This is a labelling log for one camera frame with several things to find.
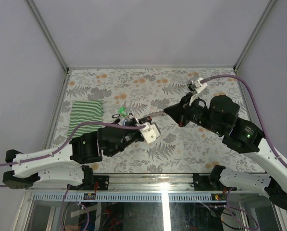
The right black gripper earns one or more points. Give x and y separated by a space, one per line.
180 113

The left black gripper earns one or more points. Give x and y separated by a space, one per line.
134 121

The red handled metal key tool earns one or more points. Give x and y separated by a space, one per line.
155 114

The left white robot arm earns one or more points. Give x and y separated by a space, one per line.
69 163

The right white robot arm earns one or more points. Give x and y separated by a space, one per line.
240 135

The silver keys bunch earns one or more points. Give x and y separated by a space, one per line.
129 117

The green key tag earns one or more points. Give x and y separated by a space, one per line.
122 111

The green striped cloth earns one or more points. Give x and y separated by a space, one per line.
85 111

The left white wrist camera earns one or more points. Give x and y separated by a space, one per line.
150 132

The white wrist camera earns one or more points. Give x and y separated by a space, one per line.
150 132
196 86

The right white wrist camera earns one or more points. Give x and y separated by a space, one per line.
196 86

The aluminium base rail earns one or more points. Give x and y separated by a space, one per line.
136 188

